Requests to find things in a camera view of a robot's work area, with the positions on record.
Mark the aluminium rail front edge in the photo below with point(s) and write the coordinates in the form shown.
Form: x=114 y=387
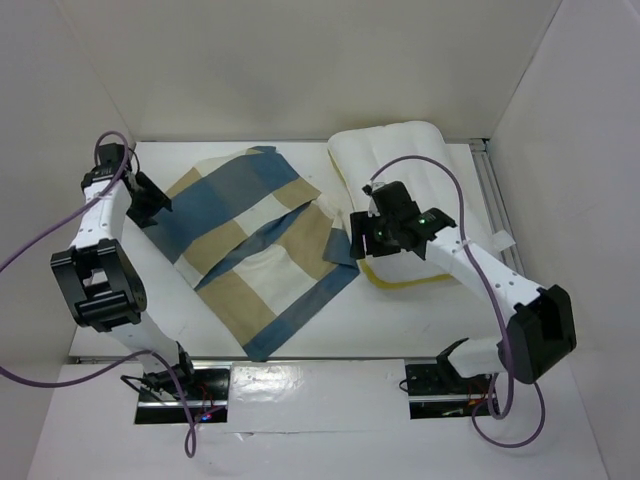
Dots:
x=103 y=359

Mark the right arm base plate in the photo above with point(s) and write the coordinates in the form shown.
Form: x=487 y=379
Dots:
x=433 y=396

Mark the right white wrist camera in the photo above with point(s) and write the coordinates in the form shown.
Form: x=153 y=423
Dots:
x=370 y=188

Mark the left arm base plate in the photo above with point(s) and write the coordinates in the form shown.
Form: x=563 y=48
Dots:
x=207 y=398

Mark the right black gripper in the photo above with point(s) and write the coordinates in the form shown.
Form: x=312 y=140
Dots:
x=360 y=236

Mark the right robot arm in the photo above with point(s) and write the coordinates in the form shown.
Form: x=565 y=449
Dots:
x=539 y=322

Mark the blue beige checked pillowcase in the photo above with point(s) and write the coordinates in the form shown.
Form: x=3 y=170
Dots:
x=261 y=247

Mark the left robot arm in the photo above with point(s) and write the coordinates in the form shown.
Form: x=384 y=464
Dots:
x=98 y=281

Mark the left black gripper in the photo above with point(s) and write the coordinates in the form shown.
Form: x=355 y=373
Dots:
x=158 y=200

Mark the white pillow yellow edge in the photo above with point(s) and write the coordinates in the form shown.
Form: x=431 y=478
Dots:
x=357 y=154

